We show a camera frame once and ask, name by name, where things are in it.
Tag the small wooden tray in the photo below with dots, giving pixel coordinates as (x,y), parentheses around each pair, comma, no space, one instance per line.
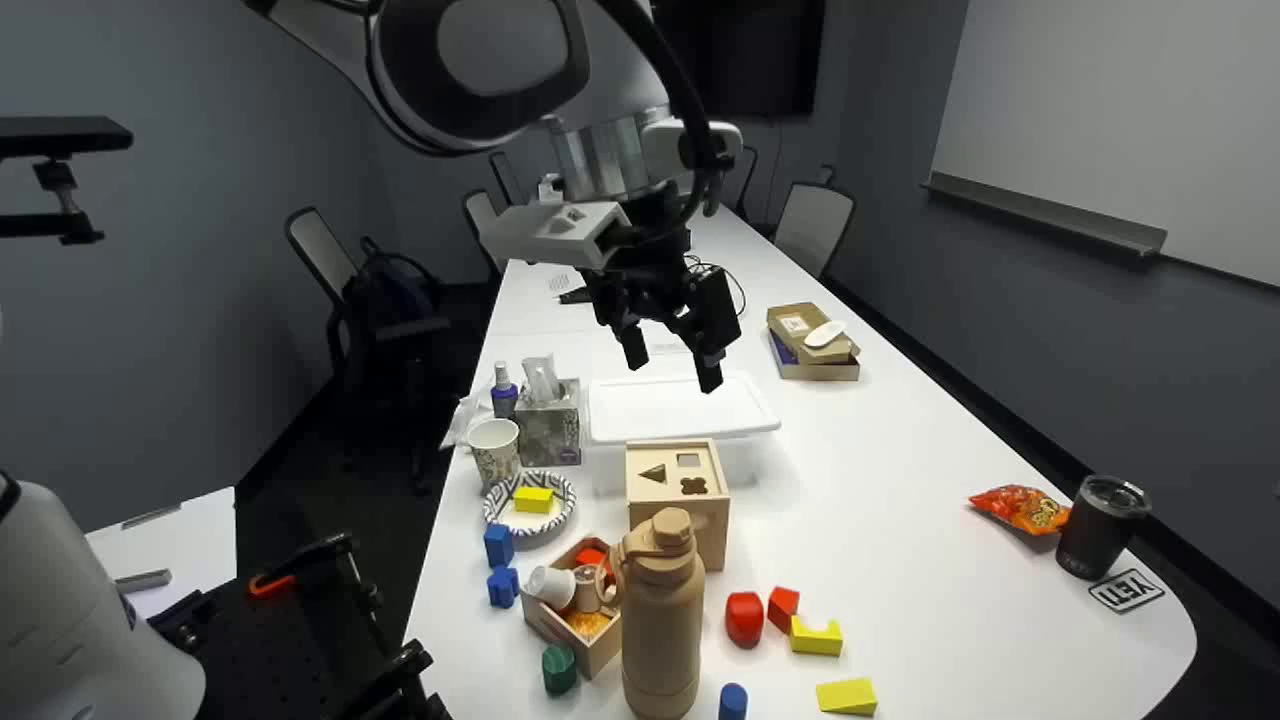
(587,645)

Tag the red rounded wooden block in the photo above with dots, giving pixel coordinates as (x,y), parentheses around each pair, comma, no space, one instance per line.
(745,623)

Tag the patterned tissue box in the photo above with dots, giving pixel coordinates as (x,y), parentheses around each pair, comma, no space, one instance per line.
(550,424)

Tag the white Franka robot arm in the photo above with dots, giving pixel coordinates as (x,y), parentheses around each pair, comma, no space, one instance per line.
(401,61)

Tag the wooden shape sorter box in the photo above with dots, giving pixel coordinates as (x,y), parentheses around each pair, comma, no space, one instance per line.
(682,503)

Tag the small hand sanitizer bottle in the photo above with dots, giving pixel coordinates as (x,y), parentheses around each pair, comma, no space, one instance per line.
(500,394)

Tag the yellow rectangular wooden block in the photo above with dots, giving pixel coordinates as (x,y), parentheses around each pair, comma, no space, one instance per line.
(851,699)

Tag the blue cylinder wooden block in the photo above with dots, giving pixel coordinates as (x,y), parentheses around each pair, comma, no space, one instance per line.
(734,702)

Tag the black coffee tumbler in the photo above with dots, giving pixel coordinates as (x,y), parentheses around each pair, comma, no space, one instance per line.
(1103,525)

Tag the black wall monitor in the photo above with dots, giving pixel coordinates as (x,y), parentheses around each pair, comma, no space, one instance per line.
(764,52)

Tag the white box device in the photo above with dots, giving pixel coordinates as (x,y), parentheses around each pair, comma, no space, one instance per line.
(562,231)

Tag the orange triangular wooden block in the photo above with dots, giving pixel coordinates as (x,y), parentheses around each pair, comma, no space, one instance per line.
(780,604)

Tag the patterned paper cup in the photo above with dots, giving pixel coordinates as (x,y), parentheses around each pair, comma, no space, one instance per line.
(494,455)

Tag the dark backpack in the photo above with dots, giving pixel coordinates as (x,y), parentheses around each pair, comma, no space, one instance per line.
(393,312)

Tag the tan bottle with loop lid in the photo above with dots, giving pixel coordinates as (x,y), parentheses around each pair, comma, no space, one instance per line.
(660,625)

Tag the small yellow block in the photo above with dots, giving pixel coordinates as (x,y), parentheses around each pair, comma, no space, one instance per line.
(534,497)

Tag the blue rectangular wooden block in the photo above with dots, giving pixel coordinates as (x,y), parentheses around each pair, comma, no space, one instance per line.
(499,545)

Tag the open cardboard box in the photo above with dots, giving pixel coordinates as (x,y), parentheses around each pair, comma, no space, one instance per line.
(800,358)

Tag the blue cross-shaped wooden block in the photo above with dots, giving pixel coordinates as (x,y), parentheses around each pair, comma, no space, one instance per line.
(500,590)

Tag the orange snack bag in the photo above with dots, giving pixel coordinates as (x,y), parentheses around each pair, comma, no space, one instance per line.
(1021,508)

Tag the white wall whiteboard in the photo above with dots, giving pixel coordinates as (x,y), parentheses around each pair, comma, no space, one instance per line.
(1133,106)

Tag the printed marker tag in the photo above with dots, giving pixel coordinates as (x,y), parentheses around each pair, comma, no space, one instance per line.
(1127,590)

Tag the white rounded machine housing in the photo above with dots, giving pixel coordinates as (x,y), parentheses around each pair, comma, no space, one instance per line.
(66,625)

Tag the black office chair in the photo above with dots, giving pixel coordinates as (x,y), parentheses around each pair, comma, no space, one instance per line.
(312,252)

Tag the grey office chair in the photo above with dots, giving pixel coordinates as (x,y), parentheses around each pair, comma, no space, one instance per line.
(480,221)
(813,227)
(741,183)

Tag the white side table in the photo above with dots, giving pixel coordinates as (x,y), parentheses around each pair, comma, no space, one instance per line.
(181,545)

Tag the orange block in tray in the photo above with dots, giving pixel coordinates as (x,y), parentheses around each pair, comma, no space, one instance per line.
(592,559)

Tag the white plastic coffee pod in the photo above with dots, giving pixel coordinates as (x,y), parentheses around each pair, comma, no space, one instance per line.
(550,585)

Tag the white oblong object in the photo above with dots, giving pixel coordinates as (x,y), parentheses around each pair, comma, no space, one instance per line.
(825,335)

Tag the green octagonal wooden block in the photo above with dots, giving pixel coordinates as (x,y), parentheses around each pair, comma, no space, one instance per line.
(556,672)

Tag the black equipment cart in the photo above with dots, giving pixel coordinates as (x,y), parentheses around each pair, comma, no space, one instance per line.
(304,653)

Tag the white plastic bin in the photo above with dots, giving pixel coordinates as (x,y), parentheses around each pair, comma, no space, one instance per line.
(682,405)

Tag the black mounting stand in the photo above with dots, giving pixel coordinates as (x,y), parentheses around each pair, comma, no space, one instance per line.
(55,139)

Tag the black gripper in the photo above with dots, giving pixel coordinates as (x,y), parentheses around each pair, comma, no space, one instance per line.
(650,275)

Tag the yellow arch wooden block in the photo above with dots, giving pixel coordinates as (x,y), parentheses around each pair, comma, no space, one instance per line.
(816,642)

